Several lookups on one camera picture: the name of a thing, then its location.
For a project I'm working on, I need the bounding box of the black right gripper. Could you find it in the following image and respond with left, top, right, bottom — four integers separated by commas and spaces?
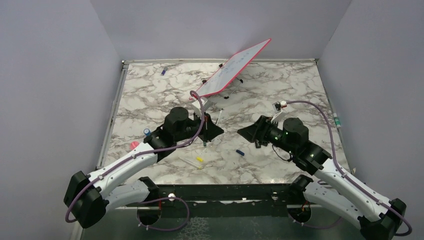
237, 114, 297, 155

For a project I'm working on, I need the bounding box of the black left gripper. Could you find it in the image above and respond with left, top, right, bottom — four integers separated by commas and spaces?
175, 110, 224, 143

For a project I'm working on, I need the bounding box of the white green-tip marker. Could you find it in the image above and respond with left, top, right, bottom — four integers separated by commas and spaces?
215, 108, 224, 125

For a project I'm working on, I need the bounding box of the blue marker cap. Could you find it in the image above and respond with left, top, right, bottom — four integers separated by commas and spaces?
236, 149, 245, 156

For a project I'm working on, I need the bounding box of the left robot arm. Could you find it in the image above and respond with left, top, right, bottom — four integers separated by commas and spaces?
63, 106, 224, 229

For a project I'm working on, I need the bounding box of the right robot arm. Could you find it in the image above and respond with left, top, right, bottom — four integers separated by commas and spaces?
237, 115, 406, 240

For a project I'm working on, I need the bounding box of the white yellow-tip marker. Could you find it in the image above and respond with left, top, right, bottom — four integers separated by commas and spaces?
179, 157, 203, 170

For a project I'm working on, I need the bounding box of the pink framed whiteboard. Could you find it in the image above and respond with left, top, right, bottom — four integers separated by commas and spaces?
195, 38, 272, 97

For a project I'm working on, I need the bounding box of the whiteboard metal stand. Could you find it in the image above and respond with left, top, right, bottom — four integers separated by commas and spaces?
198, 62, 245, 99

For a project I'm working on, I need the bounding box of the blue cylinder container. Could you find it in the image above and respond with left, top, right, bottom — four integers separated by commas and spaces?
143, 128, 151, 137

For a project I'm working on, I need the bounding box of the small purple marker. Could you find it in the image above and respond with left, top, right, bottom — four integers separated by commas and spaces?
160, 66, 168, 76

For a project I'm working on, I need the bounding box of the pink round object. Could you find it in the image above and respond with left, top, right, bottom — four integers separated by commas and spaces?
130, 141, 140, 151

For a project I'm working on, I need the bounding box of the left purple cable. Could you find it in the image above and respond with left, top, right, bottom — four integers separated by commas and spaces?
64, 90, 207, 223

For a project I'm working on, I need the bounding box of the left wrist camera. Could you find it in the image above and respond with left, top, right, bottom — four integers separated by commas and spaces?
192, 97, 213, 117

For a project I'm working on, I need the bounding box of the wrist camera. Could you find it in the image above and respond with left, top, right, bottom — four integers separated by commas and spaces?
271, 101, 287, 123
192, 97, 213, 117

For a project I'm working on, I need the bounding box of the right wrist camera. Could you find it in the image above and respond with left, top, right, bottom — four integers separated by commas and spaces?
271, 101, 287, 123

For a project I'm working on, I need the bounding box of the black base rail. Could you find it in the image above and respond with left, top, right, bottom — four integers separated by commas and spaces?
128, 175, 313, 218

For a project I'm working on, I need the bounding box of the green white marker on rail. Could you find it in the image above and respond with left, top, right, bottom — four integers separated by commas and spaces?
333, 113, 341, 128

